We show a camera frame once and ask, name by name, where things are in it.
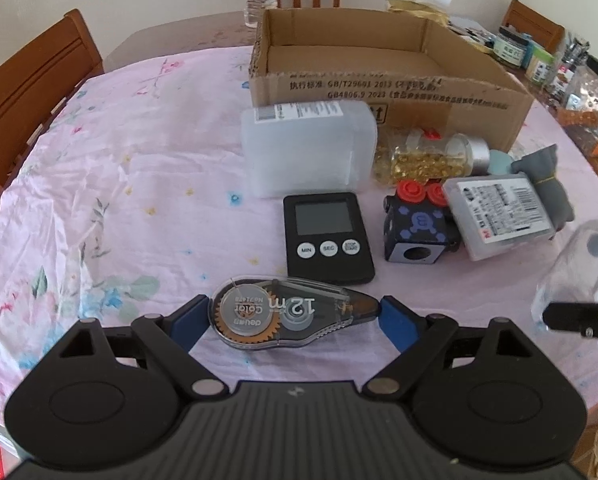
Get correction tape dispenser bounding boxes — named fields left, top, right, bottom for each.
left=208, top=276, right=380, bottom=350

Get black cube toy red buttons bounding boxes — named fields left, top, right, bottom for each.
left=384, top=180, right=462, bottom=264

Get black digital timer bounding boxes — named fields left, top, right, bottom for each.
left=283, top=192, right=375, bottom=286

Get clear case with label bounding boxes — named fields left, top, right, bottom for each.
left=442, top=174, right=555, bottom=261

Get grey animal figurine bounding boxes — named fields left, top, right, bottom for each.
left=511, top=144, right=575, bottom=232

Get jar of golden capsules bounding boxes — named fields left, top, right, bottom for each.
left=373, top=128, right=490, bottom=185

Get light blue round case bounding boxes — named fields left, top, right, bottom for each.
left=488, top=150, right=513, bottom=176

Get white translucent plastic container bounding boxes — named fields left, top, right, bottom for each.
left=241, top=100, right=378, bottom=198

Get pink floral tablecloth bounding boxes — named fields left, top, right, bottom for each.
left=0, top=48, right=598, bottom=424

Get large clear jar black lid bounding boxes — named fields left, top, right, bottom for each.
left=557, top=55, right=598, bottom=160

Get small jar green lid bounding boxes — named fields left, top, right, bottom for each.
left=525, top=44, right=554, bottom=86

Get cardboard box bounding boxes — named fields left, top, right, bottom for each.
left=249, top=8, right=534, bottom=152

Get pen holder cup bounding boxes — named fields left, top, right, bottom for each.
left=553, top=34, right=591, bottom=106

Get wooden chair left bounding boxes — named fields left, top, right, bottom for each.
left=0, top=9, right=104, bottom=196

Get small jar black lid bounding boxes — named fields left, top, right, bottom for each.
left=492, top=27, right=530, bottom=68

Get wooden chair far right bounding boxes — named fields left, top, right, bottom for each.
left=502, top=0, right=565, bottom=54

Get pens bundle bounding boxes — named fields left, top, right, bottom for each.
left=448, top=15, right=496, bottom=54

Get gold tissue pack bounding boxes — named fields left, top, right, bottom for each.
left=387, top=0, right=452, bottom=26

